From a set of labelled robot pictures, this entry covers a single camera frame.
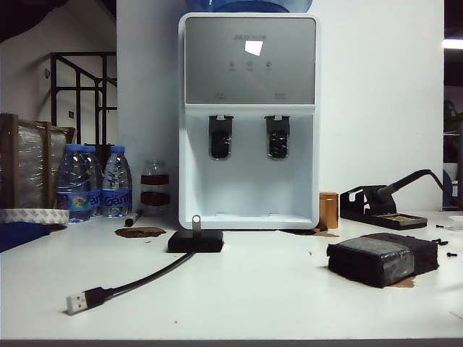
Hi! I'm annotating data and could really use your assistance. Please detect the large brown paper patch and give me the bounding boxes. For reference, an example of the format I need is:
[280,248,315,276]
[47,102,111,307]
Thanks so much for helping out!
[392,276,417,289]

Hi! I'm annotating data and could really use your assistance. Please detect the blue cloth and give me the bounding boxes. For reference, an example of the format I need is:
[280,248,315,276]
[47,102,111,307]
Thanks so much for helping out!
[0,220,51,253]

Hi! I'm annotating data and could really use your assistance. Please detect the person in dark clothes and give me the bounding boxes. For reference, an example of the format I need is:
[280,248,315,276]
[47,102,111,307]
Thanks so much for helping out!
[0,0,116,41]

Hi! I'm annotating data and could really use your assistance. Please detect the small bottle dark red bands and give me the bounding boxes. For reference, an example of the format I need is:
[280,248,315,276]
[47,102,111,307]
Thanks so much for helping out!
[140,158,170,216]

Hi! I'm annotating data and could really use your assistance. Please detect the thin brown paper patch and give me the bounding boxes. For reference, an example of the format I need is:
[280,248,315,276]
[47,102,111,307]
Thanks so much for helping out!
[281,227,341,238]

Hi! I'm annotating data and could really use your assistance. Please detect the gold metal cylinder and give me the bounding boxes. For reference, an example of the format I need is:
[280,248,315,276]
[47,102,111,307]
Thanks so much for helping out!
[318,192,339,229]

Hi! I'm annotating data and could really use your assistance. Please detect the oval brown paper patch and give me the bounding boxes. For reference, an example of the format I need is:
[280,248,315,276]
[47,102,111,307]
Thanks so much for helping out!
[114,226,166,239]

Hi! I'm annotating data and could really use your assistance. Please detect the wooden crate with plastic wrap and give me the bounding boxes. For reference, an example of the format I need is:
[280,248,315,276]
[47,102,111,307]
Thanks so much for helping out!
[0,112,77,210]

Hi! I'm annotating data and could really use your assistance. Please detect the black USB hub box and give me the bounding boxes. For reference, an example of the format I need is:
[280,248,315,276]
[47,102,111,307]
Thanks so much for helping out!
[166,230,224,253]

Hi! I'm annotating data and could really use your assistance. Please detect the black USB cable with plug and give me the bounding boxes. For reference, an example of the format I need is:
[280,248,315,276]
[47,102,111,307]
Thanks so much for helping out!
[65,250,196,316]

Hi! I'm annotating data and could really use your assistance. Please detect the clear water bottle blue label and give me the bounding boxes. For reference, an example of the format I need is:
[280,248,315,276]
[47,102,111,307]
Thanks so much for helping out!
[82,145,103,217]
[54,142,91,223]
[101,145,132,218]

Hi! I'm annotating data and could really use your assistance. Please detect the blue water jug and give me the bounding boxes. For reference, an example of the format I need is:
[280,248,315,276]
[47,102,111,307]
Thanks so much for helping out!
[185,0,313,13]

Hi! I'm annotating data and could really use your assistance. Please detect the black soldering iron stand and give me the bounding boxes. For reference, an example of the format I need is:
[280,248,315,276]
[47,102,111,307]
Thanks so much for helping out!
[339,184,428,231]

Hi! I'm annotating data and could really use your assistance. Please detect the green potted plant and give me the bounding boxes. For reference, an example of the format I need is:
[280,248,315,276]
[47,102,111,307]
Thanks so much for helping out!
[443,98,463,163]

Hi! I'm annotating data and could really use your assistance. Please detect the white AUX water dispenser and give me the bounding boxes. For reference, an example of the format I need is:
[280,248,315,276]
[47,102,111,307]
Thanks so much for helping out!
[177,11,321,231]

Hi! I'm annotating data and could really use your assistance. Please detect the black marker pen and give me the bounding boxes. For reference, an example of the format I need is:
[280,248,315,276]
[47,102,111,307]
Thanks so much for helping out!
[123,208,143,227]

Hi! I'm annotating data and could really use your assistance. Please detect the black stair railing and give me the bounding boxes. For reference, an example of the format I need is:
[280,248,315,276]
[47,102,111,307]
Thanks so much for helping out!
[49,51,117,156]

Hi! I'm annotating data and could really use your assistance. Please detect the black sponge block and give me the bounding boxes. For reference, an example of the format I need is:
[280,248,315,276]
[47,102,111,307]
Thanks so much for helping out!
[326,232,441,288]

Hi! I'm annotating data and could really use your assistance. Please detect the black soldering iron with cord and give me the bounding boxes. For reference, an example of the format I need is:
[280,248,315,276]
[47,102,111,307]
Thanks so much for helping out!
[372,168,463,209]

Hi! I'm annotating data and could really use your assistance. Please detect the white tape roll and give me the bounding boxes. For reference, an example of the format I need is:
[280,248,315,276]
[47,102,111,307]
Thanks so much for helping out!
[0,207,69,226]

